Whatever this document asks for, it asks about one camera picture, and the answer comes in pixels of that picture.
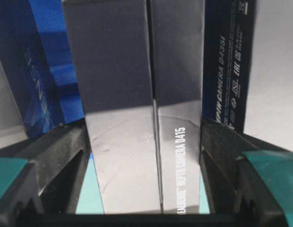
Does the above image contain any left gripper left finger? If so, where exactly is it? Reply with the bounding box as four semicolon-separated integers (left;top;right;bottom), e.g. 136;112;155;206
0;124;90;227

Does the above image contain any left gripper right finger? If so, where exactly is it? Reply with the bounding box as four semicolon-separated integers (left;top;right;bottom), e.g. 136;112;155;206
200;118;293;227

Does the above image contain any black box D435i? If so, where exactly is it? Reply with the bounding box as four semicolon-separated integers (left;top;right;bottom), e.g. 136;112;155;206
0;0;84;148
201;0;293;154

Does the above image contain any black box D415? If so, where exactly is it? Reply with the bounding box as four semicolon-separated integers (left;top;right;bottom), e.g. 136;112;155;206
62;0;205;215

